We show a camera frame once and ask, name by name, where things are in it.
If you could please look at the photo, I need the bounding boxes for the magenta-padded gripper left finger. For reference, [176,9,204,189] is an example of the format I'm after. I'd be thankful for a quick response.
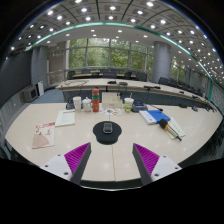
[39,142,92,186]

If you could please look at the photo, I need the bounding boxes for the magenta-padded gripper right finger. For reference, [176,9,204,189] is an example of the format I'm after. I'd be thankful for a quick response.
[131,143,183,186]

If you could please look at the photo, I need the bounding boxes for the black computer mouse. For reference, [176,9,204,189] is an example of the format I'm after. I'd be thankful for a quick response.
[102,122,114,135]

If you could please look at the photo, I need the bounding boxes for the black mouse pad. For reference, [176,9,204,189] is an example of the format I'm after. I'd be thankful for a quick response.
[92,120,123,146]

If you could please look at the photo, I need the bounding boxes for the red and white leaflet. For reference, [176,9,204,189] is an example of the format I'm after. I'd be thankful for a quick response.
[31,121,56,150]

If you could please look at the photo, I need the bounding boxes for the white paper leaflet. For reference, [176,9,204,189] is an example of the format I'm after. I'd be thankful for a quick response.
[54,109,77,128]

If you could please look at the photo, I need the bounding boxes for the blue and white book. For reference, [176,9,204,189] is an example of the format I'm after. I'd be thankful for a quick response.
[138,109,171,125]

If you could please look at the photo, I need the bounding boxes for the black desk microphone unit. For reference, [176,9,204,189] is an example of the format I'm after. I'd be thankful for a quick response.
[131,101,164,113]
[65,100,75,111]

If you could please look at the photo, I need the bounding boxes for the white paper cup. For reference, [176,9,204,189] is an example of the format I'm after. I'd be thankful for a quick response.
[72,95,83,113]

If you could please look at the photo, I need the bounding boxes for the green printed paper cup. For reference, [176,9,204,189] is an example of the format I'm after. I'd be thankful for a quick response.
[123,93,135,113]

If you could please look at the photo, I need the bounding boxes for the red thermos bottle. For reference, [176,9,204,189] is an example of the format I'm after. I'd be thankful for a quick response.
[91,87,101,113]

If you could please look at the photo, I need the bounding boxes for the grey box appliance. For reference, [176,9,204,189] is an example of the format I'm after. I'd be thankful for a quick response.
[21,85,39,103]

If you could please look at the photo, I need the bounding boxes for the colourful sticker sheet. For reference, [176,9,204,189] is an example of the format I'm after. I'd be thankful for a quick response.
[99,107,122,116]

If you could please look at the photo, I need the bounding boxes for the white standing panel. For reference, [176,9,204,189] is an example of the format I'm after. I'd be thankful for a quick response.
[35,80,45,98]

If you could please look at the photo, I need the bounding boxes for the cream cardboard box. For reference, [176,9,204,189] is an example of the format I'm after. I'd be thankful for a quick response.
[101,92,124,109]

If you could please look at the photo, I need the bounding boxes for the row of dark chairs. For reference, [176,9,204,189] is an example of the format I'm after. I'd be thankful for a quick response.
[66,68,214,101]

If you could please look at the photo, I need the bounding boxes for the ceiling spot lights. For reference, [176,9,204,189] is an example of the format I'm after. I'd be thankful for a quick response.
[6,0,224,84]

